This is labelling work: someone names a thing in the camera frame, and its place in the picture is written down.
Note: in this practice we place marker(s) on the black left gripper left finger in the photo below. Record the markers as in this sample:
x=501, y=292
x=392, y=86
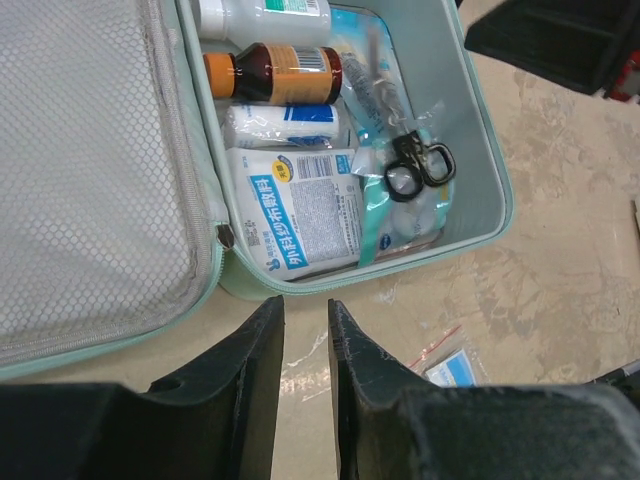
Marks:
x=213, y=418

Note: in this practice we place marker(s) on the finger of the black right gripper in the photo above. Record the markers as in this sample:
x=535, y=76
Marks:
x=589, y=47

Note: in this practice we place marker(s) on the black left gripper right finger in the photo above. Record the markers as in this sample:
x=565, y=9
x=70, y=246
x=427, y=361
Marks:
x=389, y=423

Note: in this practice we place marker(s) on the black handled scissors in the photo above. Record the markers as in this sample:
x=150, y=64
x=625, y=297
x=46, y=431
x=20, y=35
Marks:
x=415, y=165

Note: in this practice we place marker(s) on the light blue foil pouch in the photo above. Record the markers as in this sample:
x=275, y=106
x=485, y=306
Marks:
x=350, y=39

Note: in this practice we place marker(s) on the clear green dotted packet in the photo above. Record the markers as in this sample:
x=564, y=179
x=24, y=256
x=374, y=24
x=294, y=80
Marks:
x=370, y=160

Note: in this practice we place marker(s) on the white gauze dressing packet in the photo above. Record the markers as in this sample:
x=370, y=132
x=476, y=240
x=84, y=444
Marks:
x=300, y=211

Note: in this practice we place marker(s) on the mint green medicine case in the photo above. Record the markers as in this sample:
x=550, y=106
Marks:
x=117, y=213

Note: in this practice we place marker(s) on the white blue bandage roll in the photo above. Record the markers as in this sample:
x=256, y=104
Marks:
x=263, y=126

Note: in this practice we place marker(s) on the brown bottle orange cap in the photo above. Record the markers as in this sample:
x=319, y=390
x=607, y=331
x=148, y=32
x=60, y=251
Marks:
x=276, y=75

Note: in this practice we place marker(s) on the white plastic bottle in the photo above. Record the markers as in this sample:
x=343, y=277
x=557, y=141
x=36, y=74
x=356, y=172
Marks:
x=288, y=22

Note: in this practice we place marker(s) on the teal header clear packet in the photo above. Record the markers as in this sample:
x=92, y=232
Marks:
x=392, y=228

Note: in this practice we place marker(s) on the small blue white sachet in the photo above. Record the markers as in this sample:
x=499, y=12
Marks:
x=451, y=361

